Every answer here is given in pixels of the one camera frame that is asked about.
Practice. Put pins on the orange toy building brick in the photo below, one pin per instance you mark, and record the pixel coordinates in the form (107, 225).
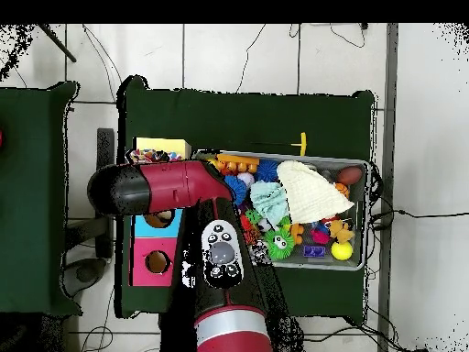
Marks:
(240, 161)

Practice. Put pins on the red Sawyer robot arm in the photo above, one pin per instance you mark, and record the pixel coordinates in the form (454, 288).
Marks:
(172, 187)

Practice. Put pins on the light blue waffle cloth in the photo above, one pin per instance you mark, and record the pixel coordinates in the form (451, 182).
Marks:
(269, 201)

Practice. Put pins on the polka dot cloth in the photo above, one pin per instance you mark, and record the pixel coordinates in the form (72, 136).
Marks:
(152, 156)

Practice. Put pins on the white baseball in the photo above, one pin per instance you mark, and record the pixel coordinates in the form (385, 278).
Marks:
(246, 179)

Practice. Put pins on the cream waffle cloth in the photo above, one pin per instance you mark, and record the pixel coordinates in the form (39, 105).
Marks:
(311, 194)

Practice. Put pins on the dark rounded stand base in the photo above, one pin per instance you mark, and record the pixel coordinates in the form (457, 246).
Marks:
(86, 273)

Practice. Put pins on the small blue spiky ball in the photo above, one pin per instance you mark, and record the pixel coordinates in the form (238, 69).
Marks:
(266, 170)

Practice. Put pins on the green spiky ball with eyes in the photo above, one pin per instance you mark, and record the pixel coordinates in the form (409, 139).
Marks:
(280, 244)

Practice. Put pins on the wooden box with three holes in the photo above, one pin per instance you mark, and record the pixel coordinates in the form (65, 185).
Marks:
(143, 256)

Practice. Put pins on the dark green table cloth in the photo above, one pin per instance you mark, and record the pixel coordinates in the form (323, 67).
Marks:
(33, 238)
(238, 117)

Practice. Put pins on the shallow silver mesh bin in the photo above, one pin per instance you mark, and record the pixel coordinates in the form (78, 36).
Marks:
(359, 227)

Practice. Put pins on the large blue spiky ball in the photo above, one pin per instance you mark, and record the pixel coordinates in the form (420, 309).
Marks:
(239, 187)

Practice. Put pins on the brown plush toy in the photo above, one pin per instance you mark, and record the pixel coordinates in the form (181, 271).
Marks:
(340, 230)

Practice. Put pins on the black panel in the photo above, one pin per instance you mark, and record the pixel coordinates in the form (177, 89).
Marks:
(105, 146)

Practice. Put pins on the black rod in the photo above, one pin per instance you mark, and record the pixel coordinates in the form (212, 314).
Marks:
(58, 44)

